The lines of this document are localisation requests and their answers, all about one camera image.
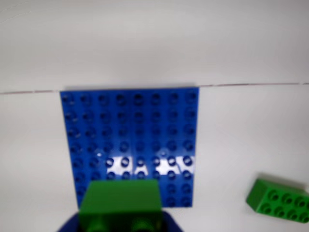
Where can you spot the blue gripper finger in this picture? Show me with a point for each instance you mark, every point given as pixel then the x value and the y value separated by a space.
pixel 68 224
pixel 171 223

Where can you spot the green 2x2 building block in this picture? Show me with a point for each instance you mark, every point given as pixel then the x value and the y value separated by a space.
pixel 120 200

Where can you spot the green 2x4 building block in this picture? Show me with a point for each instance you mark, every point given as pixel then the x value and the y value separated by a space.
pixel 277 200

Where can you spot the blue 8x8 studded baseplate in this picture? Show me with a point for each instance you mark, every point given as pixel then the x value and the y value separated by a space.
pixel 130 128

